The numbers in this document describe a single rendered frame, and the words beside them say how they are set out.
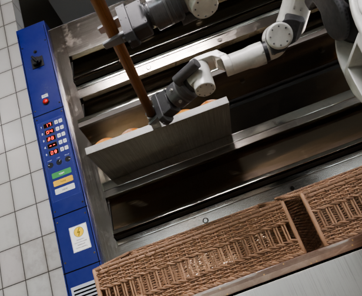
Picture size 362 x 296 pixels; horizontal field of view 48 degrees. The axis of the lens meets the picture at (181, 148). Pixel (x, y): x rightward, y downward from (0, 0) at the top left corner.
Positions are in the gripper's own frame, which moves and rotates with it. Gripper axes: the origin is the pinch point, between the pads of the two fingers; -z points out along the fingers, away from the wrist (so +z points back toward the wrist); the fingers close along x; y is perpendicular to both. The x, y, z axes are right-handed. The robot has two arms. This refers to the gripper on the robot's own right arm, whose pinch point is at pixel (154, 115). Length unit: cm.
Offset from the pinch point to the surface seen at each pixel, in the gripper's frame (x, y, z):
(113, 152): -1.7, 1.2, -23.3
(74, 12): 204, -91, -116
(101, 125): 18.6, -7.0, -33.7
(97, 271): -47, 27, -14
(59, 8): 204, -77, -119
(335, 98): -4, -69, 40
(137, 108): 18.8, -14.6, -18.7
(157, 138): -1.7, -10.5, -10.6
